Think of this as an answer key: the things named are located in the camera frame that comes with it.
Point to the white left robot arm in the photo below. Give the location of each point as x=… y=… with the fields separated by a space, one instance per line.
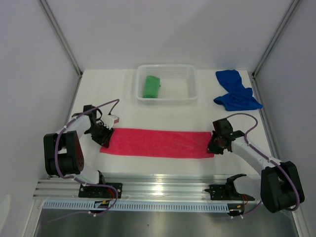
x=62 y=150

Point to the pink microfiber towel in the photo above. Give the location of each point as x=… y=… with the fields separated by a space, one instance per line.
x=158 y=143

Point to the white slotted cable duct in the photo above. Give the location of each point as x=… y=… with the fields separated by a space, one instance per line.
x=138 y=206

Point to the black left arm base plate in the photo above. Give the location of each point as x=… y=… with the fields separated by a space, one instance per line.
x=100 y=192

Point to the aluminium frame post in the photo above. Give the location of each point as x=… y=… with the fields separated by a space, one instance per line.
x=276 y=36
x=60 y=36

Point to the white plastic basket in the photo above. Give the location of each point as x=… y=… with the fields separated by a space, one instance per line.
x=178 y=84

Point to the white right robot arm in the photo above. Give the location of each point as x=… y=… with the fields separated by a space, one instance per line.
x=279 y=187

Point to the aluminium front rail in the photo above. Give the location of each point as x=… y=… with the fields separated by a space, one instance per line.
x=138 y=187

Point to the aluminium frame post left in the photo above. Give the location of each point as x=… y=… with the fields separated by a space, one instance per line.
x=60 y=36

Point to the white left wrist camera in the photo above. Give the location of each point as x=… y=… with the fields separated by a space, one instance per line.
x=110 y=121

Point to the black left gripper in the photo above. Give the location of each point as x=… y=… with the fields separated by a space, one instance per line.
x=104 y=139

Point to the blue microfiber towel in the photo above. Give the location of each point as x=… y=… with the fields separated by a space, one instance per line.
x=238 y=97

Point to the green microfiber towel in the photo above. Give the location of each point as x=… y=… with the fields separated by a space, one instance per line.
x=151 y=87

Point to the aluminium frame post right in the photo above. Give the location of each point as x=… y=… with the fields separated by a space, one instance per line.
x=276 y=36

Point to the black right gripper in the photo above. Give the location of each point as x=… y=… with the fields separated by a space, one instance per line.
x=211 y=147

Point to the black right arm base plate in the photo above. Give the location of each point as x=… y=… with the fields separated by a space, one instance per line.
x=222 y=192

